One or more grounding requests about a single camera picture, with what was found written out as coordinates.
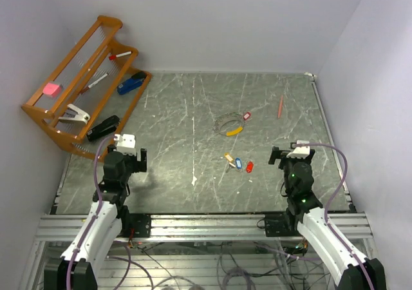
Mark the blue tag key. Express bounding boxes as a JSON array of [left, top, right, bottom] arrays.
[[235, 158, 243, 171]]

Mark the large keyring yellow handle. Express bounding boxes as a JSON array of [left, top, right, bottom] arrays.
[[213, 112, 245, 137]]

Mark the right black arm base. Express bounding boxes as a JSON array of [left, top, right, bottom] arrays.
[[256, 213, 300, 238]]

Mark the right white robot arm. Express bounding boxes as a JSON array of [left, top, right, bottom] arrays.
[[268, 140, 387, 289]]

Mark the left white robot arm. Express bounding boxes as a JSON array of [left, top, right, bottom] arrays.
[[43, 134, 147, 289]]

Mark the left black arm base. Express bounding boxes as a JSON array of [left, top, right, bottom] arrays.
[[120, 213, 152, 238]]

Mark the black stapler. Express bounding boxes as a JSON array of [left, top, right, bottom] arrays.
[[86, 115, 120, 142]]

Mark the yellow tag key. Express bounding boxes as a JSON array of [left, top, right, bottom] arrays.
[[224, 153, 236, 168]]

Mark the wooden tiered rack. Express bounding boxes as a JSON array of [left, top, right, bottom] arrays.
[[21, 15, 139, 159]]

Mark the red pencil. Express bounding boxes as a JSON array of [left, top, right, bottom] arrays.
[[277, 95, 284, 119]]

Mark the brown capped white marker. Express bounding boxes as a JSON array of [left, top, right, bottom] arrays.
[[80, 73, 108, 94]]

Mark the blue stapler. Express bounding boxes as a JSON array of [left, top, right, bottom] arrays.
[[117, 71, 147, 95]]

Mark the pink eraser block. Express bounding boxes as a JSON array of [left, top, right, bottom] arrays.
[[42, 82, 63, 98]]

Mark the red capped white marker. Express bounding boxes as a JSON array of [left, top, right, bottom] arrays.
[[109, 51, 132, 61]]

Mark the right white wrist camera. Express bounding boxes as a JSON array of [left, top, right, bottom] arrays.
[[286, 140, 310, 159]]

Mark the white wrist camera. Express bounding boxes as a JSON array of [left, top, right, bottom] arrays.
[[286, 140, 310, 159], [114, 134, 136, 156]]

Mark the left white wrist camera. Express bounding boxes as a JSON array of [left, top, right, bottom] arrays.
[[114, 134, 136, 156]]

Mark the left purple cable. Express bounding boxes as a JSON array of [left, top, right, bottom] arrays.
[[66, 135, 118, 290]]

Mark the aluminium frame rail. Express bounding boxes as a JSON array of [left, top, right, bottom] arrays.
[[34, 211, 374, 242]]

